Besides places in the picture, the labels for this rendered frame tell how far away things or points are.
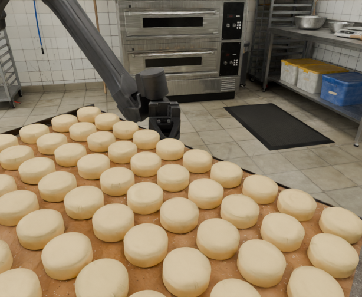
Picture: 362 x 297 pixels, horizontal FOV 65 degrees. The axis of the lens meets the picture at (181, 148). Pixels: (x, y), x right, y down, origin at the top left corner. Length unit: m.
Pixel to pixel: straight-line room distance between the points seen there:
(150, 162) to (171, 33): 3.12
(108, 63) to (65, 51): 3.84
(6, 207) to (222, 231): 0.27
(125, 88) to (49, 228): 0.44
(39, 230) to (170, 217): 0.15
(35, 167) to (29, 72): 4.26
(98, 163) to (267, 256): 0.28
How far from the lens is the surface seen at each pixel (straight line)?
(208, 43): 3.69
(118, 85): 0.73
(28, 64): 4.70
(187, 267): 0.31
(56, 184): 0.43
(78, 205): 0.39
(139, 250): 0.33
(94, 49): 0.75
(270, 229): 0.37
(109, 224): 0.36
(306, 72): 3.79
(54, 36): 4.56
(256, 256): 0.34
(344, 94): 3.39
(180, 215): 0.36
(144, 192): 0.40
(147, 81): 0.66
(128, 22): 3.46
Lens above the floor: 1.23
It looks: 28 degrees down
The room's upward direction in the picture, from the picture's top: straight up
